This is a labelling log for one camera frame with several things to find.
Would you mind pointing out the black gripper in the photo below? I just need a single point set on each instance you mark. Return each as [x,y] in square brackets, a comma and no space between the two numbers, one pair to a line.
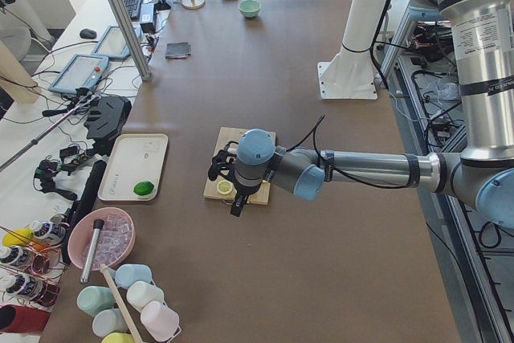
[241,192]

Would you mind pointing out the blue cup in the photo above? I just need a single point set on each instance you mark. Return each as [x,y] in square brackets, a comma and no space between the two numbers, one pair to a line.
[128,274]

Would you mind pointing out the pale green cup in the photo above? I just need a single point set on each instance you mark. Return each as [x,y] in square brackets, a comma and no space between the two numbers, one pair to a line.
[109,321]

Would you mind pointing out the aluminium frame post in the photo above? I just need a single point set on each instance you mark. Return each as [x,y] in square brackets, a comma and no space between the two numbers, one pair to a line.
[125,24]

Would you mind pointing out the grey folded cloth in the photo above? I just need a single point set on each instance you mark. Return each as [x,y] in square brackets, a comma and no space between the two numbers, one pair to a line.
[180,50]

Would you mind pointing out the pink bowl with ice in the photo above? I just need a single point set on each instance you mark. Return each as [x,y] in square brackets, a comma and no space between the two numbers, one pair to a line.
[117,238]

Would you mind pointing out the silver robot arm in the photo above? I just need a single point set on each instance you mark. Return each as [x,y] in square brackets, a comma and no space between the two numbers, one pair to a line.
[481,175]

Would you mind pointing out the pink cup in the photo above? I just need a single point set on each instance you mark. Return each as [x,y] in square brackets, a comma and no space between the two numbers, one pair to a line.
[162,322]

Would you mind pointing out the bottle with dark label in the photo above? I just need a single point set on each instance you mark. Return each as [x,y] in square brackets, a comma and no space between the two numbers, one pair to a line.
[48,232]

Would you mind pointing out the blue teach pendant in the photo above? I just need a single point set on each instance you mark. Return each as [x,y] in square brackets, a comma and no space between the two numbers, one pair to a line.
[82,71]
[112,44]

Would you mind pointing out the bamboo cutting board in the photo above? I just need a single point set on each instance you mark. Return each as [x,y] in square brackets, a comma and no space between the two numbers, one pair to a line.
[225,135]

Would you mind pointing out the yellow cup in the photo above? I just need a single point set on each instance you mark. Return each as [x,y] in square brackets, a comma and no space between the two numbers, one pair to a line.
[118,338]

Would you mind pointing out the red cup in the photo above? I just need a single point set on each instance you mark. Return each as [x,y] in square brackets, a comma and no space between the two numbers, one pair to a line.
[24,320]

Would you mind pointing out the mint green bowl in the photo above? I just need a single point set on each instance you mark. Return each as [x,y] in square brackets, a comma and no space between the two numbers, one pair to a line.
[249,8]

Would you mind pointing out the green lime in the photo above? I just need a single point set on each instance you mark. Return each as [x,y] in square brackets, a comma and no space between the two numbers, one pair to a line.
[143,188]

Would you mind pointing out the lemon slice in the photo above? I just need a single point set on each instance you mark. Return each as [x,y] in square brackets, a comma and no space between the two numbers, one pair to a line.
[224,187]

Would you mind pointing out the blue teach pendant near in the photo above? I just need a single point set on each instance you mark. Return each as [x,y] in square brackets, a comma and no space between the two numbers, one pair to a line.
[82,71]

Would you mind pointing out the blue teach pendant far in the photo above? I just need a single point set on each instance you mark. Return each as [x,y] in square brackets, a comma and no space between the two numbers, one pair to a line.
[112,44]

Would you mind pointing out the white cup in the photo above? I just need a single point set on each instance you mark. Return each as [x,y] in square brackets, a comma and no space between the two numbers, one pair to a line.
[141,294]

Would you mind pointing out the wooden stick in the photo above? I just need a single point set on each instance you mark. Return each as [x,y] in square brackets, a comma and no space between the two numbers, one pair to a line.
[121,305]

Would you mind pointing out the black computer mouse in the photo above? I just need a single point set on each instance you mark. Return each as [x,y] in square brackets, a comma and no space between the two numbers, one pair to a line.
[87,33]

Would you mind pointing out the cream rabbit tray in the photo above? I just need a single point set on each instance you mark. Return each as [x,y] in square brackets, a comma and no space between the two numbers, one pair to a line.
[135,157]

